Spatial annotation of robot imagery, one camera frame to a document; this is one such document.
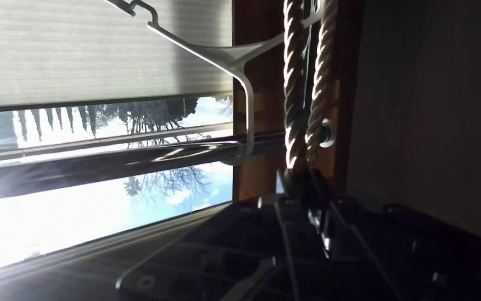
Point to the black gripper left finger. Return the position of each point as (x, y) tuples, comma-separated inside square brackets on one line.
[(299, 251)]

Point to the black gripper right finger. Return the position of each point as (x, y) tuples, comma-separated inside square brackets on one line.
[(351, 244)]

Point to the white plastic coat hanger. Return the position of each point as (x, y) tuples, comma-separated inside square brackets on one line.
[(224, 52)]

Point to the white window blind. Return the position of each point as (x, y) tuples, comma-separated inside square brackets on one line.
[(56, 55)]

